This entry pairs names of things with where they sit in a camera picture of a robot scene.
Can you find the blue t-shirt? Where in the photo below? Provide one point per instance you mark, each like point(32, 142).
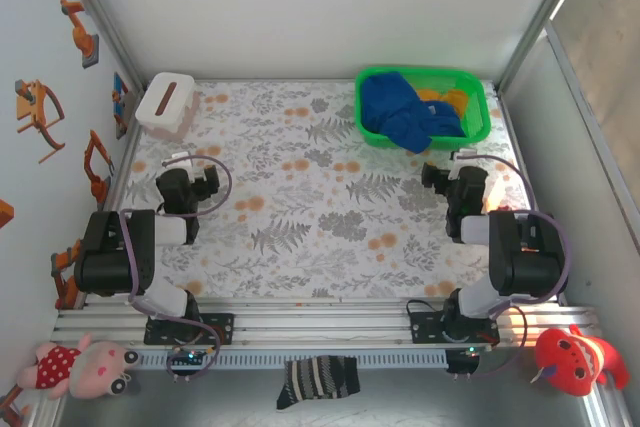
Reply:
point(395, 112)

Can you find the green plastic basket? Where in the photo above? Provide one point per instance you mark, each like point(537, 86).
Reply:
point(480, 112)

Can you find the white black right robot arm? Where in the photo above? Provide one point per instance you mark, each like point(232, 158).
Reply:
point(525, 267)

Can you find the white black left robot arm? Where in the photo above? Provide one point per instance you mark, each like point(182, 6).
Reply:
point(107, 252)

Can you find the small pink plush toy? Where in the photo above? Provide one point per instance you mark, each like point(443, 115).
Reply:
point(504, 207)

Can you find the yellow cloth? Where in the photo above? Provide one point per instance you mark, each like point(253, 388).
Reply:
point(452, 99)

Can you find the white tissue box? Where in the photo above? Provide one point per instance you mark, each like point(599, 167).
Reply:
point(165, 102)

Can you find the floral table mat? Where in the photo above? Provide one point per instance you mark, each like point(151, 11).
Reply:
point(310, 187)

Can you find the small control circuit board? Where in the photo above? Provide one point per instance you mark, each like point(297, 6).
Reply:
point(189, 358)
point(472, 351)

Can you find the orange robot sticker grey plate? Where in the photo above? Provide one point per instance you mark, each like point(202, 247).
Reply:
point(82, 39)

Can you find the pink pig plush toy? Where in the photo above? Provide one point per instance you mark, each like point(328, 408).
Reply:
point(95, 367)

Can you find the red dinosaur plush toy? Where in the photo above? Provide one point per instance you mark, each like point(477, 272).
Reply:
point(570, 357)

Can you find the black striped sock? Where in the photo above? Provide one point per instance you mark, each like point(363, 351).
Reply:
point(315, 382)

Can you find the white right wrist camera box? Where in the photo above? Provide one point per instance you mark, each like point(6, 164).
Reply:
point(462, 162)

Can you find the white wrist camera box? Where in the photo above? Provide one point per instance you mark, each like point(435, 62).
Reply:
point(181, 162)
point(462, 162)

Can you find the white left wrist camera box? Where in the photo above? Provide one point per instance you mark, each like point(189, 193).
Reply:
point(181, 162)

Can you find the blue orange machine wall sticker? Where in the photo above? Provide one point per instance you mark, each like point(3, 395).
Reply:
point(120, 102)

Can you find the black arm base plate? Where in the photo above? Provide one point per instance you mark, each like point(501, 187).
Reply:
point(220, 329)
point(425, 329)

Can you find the orange claw gripper wall sticker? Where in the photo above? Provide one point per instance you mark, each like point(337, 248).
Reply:
point(35, 107)

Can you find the orange block wall sticker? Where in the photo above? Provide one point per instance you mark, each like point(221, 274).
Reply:
point(5, 214)

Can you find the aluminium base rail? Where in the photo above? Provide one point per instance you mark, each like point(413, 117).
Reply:
point(320, 327)

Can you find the aluminium frame post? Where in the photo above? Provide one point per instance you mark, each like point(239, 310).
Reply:
point(102, 22)
point(543, 22)

